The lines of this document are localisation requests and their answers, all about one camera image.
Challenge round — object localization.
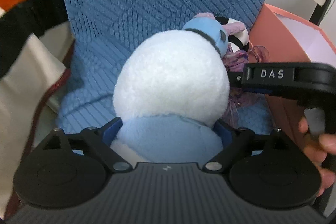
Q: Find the purple fabric doll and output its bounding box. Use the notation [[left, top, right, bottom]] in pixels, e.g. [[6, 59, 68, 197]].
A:
[[223, 43, 272, 131]]

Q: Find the white blue snowman plush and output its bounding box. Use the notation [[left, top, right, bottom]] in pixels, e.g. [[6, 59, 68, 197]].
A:
[[110, 13, 230, 165]]

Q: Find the pink plush toy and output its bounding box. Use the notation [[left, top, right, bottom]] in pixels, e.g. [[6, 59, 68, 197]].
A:
[[194, 12, 246, 35]]

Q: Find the person's right hand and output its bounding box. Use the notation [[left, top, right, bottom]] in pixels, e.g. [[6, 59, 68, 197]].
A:
[[298, 117, 335, 197]]

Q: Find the pink storage box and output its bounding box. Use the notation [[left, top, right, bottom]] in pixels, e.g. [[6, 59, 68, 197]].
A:
[[249, 4, 335, 147]]

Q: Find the panda plush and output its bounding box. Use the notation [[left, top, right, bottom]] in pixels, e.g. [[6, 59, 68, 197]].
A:
[[215, 16, 249, 52]]

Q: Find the striped colourful blanket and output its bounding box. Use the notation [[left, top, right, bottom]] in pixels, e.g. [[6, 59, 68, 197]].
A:
[[1, 0, 74, 218]]

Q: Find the blue textured pillow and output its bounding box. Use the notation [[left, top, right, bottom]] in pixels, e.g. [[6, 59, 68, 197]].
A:
[[56, 0, 265, 133]]

